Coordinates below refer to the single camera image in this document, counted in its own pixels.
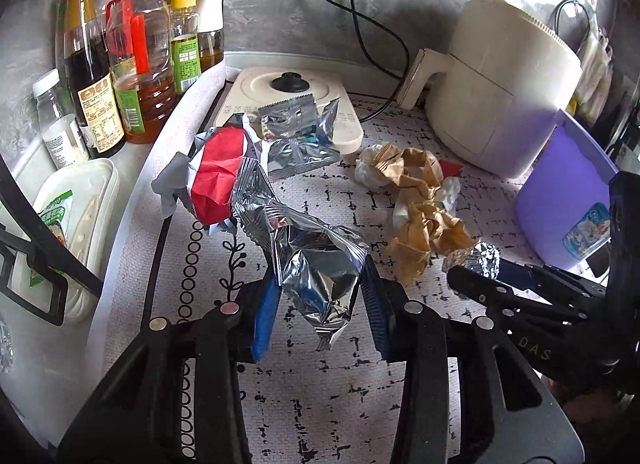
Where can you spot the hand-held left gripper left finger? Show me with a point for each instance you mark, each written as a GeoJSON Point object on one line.
{"type": "Point", "coordinates": [265, 319]}

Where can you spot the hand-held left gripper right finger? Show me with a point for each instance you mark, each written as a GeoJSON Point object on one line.
{"type": "Point", "coordinates": [376, 314]}

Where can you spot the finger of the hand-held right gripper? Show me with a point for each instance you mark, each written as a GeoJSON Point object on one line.
{"type": "Point", "coordinates": [515, 274]}
{"type": "Point", "coordinates": [480, 289]}

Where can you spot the foil ball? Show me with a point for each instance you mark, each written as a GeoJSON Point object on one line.
{"type": "Point", "coordinates": [480, 256]}

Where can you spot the large silver foil snack bag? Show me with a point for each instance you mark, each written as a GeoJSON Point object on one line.
{"type": "Point", "coordinates": [315, 264]}

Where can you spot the brown paper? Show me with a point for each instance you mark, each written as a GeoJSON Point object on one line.
{"type": "Point", "coordinates": [425, 229]}

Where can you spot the purple plastic bucket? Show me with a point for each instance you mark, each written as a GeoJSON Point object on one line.
{"type": "Point", "coordinates": [560, 194]}

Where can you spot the red and white wrapper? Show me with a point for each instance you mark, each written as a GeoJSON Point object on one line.
{"type": "Point", "coordinates": [215, 179]}

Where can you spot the white paper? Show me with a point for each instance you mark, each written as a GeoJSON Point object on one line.
{"type": "Point", "coordinates": [300, 157]}

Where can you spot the silver foil packet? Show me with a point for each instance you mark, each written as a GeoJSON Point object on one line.
{"type": "Point", "coordinates": [290, 119]}

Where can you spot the person's right forearm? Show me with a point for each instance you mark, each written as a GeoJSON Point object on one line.
{"type": "Point", "coordinates": [600, 401]}

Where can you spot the patterned table mat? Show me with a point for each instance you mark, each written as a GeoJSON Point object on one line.
{"type": "Point", "coordinates": [310, 394]}

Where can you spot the small red wrapper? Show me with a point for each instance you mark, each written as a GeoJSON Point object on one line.
{"type": "Point", "coordinates": [450, 168]}

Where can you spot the cream air fryer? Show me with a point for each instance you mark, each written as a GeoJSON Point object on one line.
{"type": "Point", "coordinates": [500, 84]}

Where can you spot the white plastic lidded box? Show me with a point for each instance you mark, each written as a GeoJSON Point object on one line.
{"type": "Point", "coordinates": [90, 204]}

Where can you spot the clear hanging bag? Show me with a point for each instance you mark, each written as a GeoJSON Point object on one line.
{"type": "Point", "coordinates": [606, 74]}

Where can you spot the beige hanging bag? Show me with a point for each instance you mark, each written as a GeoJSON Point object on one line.
{"type": "Point", "coordinates": [589, 64]}

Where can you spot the black round knob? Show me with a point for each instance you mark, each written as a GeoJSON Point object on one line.
{"type": "Point", "coordinates": [290, 81]}

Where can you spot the yellow-capped green label bottle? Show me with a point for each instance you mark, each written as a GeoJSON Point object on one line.
{"type": "Point", "coordinates": [185, 54]}

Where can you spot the red-capped cooking oil bottle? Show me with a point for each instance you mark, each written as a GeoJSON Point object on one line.
{"type": "Point", "coordinates": [145, 69]}

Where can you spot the white-lidded glass jar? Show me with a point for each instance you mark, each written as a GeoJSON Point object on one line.
{"type": "Point", "coordinates": [57, 134]}

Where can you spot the dark soy sauce bottle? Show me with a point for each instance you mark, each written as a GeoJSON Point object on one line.
{"type": "Point", "coordinates": [90, 74]}

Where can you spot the white-topped oil dispenser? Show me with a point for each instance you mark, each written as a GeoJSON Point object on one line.
{"type": "Point", "coordinates": [210, 4]}

